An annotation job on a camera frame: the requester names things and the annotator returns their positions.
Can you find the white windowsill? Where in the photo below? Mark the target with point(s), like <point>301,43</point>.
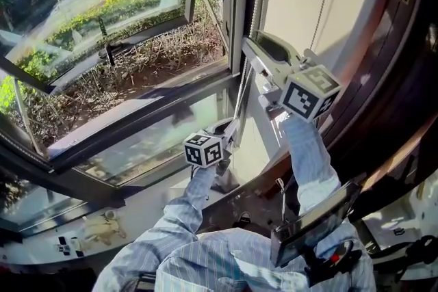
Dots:
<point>147,201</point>

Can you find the black mount with red button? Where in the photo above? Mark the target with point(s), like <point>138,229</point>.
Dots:
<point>328,265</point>

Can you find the green outdoor shrubs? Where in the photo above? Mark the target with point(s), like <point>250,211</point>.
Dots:
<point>154,54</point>

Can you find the person's right shoe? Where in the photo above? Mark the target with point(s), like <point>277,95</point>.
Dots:
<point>245,217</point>

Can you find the black office chair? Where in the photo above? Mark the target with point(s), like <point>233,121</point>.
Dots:
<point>424,246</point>

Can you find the person's left forearm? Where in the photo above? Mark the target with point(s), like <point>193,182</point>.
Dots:
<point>184,208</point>

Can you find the small black white device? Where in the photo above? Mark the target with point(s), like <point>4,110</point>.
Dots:
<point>63,246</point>
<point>79,252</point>

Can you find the person's striped shirt torso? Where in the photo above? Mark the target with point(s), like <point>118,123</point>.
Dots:
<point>212,263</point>

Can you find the person's legs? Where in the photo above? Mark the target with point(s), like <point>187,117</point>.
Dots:
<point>253,227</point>

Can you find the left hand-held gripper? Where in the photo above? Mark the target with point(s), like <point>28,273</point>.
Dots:
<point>203,150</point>

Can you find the cream fabric bag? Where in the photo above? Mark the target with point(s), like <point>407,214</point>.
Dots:
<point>102,230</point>

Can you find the small clear bottle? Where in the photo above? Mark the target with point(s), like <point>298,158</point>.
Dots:
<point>75,243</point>

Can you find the small white cup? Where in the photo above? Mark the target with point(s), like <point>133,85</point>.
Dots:
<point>110,214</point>

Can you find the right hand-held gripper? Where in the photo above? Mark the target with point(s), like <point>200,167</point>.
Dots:
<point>308,92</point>

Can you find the white desk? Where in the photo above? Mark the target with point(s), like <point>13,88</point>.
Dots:
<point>393,219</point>

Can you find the person's right forearm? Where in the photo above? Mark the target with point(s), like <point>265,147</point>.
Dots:
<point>309,164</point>

